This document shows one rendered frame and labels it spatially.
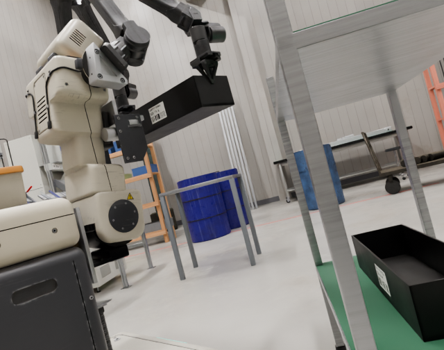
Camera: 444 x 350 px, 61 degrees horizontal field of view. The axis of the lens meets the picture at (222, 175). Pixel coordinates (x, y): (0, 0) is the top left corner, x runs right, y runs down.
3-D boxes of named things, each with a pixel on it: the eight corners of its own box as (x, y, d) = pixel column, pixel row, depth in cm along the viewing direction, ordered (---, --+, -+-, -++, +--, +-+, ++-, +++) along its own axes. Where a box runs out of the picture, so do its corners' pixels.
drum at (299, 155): (343, 198, 621) (329, 143, 623) (347, 203, 559) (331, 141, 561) (305, 207, 635) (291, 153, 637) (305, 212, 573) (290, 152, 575)
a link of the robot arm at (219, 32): (181, 27, 139) (187, 7, 132) (207, 26, 145) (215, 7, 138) (193, 51, 135) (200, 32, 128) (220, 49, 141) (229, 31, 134)
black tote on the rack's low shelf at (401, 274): (359, 267, 129) (350, 235, 129) (411, 255, 127) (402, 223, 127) (423, 342, 73) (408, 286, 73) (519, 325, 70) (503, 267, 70)
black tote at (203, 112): (117, 148, 166) (110, 124, 166) (148, 144, 179) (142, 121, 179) (202, 107, 126) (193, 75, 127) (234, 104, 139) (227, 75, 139)
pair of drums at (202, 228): (254, 219, 655) (241, 166, 657) (235, 235, 531) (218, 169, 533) (213, 228, 679) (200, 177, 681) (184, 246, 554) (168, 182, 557)
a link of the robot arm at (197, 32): (186, 30, 134) (192, 22, 129) (202, 30, 138) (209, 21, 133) (191, 48, 134) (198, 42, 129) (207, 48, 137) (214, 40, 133)
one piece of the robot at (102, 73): (96, 79, 106) (92, 42, 107) (89, 85, 109) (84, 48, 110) (128, 84, 113) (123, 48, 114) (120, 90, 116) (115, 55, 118)
